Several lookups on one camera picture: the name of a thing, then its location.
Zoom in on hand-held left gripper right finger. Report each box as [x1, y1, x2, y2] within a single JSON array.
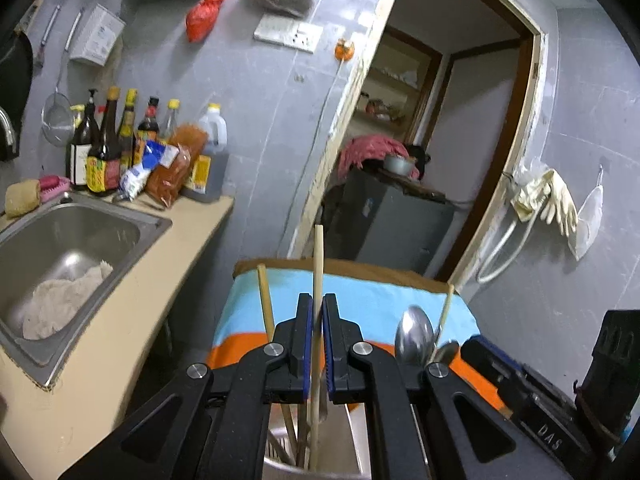
[[321, 292, 576, 480]]

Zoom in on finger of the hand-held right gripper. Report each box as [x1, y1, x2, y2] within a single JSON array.
[[460, 335, 594, 467]]

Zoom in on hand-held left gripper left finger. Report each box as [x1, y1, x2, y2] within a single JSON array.
[[60, 292, 315, 480]]

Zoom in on wooden chopstick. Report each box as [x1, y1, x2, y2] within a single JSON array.
[[307, 225, 326, 472], [432, 283, 455, 350], [256, 263, 302, 461]]

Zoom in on large metal spoon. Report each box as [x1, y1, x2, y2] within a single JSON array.
[[395, 305, 435, 368]]

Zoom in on white plastic utensil holder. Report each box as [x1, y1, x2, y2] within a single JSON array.
[[264, 401, 381, 480]]

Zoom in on blue and orange striped cloth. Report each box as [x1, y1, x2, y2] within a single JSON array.
[[206, 265, 507, 413]]

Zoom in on dark grey cabinet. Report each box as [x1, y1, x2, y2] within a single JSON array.
[[319, 167, 456, 277]]

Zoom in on white hanging strainer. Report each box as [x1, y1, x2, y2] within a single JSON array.
[[567, 166, 605, 262]]

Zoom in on cream rubber gloves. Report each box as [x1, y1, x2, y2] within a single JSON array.
[[511, 168, 579, 237]]

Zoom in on metal pot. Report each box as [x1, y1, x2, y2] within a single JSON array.
[[382, 154, 417, 177]]

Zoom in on pink cloth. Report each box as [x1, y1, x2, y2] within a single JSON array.
[[338, 135, 421, 182]]

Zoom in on orange spice packet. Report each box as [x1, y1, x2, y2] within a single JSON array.
[[145, 124, 209, 209]]

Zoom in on large plastic jug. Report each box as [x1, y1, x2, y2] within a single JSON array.
[[182, 103, 230, 204]]

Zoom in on metal spoon on counter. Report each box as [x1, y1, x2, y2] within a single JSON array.
[[112, 191, 167, 211]]

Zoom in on blue and white packet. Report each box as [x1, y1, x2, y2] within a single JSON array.
[[119, 139, 169, 201]]

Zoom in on white rag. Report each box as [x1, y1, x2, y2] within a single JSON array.
[[22, 260, 114, 341]]

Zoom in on wooden shelf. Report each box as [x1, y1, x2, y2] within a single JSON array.
[[352, 55, 421, 123]]

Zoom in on clear bottle yellow cap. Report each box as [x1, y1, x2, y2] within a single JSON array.
[[161, 99, 181, 141]]

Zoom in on stainless steel sink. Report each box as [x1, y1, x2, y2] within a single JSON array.
[[0, 192, 173, 392]]

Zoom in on soy sauce bottle yellow label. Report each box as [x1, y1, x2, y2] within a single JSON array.
[[86, 86, 124, 197]]

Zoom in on dark bottle red cap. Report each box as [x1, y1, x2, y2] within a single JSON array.
[[136, 96, 161, 144]]

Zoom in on dark bottle yellow cap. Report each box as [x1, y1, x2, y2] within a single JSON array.
[[119, 88, 139, 171]]

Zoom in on dark pump bottle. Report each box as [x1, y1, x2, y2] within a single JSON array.
[[67, 89, 101, 189]]

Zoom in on pink soap dish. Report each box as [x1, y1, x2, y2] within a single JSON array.
[[39, 174, 72, 204]]

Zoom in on yellow sponge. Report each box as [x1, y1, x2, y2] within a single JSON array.
[[5, 179, 42, 219]]

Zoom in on metal mesh strainer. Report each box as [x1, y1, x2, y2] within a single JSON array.
[[41, 7, 85, 149]]

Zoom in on red plastic bag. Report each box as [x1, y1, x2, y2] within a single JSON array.
[[186, 0, 228, 43]]

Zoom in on metal faucet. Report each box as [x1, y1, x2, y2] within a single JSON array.
[[0, 107, 17, 150]]

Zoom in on white box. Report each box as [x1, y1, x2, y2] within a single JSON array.
[[69, 2, 126, 66]]

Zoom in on black wok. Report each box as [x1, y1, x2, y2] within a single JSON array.
[[0, 30, 34, 162]]

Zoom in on white hose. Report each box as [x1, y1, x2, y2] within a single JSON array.
[[475, 205, 539, 285]]

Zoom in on white cable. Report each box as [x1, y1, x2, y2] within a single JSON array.
[[300, 59, 347, 202]]

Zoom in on wooden door frame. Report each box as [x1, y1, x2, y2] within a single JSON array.
[[287, 0, 546, 286]]

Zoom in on white wall socket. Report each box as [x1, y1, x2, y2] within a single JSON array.
[[287, 22, 323, 54]]

